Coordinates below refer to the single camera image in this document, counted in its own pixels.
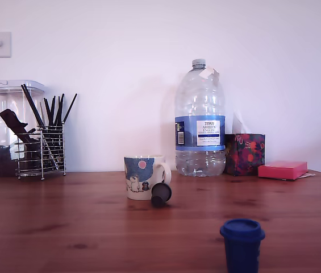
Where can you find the black scoop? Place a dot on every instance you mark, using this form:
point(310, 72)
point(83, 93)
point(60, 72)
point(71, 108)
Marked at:
point(11, 119)

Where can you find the black round ball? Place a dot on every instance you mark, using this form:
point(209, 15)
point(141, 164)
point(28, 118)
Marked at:
point(0, 152)

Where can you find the white tissue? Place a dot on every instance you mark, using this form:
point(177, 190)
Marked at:
point(239, 125)

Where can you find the black chopstick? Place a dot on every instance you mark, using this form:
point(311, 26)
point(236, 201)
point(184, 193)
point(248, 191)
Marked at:
point(47, 111)
point(61, 109)
point(35, 104)
point(30, 105)
point(57, 111)
point(70, 108)
point(52, 110)

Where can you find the floral tissue box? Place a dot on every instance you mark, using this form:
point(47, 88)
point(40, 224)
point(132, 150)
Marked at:
point(248, 153)

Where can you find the white cartoon print mug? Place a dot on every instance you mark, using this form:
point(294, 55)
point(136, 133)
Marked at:
point(137, 176)

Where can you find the paper sheet under box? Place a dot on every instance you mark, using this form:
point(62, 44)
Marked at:
point(308, 175)

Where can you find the dark grey coffee capsule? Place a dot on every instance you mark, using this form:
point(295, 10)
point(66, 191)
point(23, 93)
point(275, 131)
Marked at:
point(161, 194)

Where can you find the dark coffee beans pile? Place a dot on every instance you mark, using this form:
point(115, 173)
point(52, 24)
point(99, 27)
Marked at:
point(1, 169)

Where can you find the large clear water bottle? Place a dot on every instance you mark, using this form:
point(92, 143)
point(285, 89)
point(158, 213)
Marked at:
point(200, 99)

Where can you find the pink flat box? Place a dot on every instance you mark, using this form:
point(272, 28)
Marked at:
point(283, 170)

